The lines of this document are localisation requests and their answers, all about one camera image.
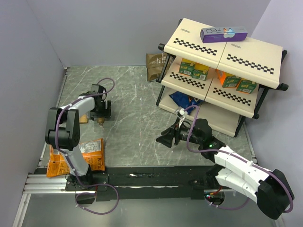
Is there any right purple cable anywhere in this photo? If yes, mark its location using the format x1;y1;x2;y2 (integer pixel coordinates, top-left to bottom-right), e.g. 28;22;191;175
183;105;295;213

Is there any green box far right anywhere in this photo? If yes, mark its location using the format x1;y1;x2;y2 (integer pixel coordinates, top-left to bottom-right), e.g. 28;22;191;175
236;78;257;94

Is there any orange green box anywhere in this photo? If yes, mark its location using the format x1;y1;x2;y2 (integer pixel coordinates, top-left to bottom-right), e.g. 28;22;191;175
216;70;241;88

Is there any orange chips bag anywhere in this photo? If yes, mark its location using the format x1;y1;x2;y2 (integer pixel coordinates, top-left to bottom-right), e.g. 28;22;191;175
46;138;106;177

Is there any brown foil pouch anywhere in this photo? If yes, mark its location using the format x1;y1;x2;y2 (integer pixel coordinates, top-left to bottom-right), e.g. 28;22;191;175
145;53;167;82

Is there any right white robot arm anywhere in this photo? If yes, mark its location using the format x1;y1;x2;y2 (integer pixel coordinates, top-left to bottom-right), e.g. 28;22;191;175
156;118;294;219

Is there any purple toothpaste box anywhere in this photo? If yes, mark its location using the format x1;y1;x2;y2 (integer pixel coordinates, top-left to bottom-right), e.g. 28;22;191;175
200;26;248;43

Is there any blue snack bag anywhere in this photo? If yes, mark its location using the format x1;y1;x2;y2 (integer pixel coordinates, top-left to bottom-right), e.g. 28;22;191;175
169;91;204;109

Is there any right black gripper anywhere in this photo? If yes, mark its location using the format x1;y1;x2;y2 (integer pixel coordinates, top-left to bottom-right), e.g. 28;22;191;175
156;117;203;148

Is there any beige three-tier shelf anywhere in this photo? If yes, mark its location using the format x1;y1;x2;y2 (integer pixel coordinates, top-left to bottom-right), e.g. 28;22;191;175
156;18;288;137

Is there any green box far left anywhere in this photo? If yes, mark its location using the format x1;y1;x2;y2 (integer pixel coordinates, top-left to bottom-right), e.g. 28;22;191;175
178;58;196;77

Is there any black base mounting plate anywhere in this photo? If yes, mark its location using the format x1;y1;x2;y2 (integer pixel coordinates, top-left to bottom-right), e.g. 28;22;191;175
65;165;240;203

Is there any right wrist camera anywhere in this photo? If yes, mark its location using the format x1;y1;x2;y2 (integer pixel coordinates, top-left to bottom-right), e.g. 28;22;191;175
175;107;187;128

